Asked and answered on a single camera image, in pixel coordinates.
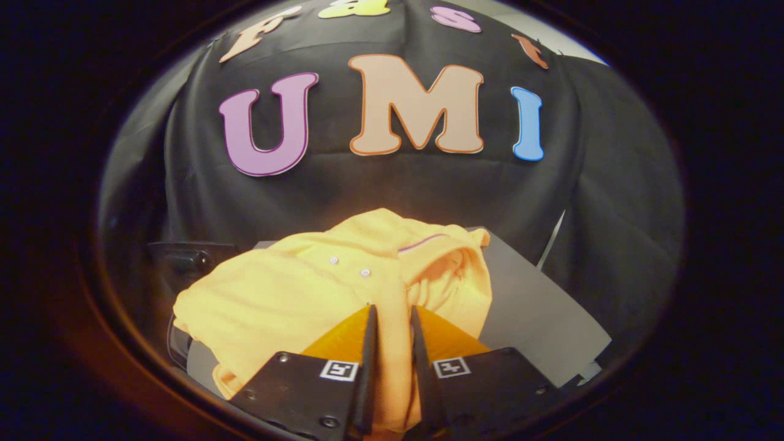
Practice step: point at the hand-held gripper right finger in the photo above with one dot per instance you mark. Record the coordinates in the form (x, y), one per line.
(484, 386)

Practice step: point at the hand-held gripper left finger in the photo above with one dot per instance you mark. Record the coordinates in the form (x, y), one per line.
(294, 392)

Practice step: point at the orange shirt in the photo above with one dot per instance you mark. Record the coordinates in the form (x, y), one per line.
(275, 300)

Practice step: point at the black backdrop cloth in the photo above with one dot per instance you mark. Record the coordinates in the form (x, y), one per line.
(367, 190)

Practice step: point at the beige cabinet with dark frame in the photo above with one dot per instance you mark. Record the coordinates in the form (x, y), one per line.
(533, 312)

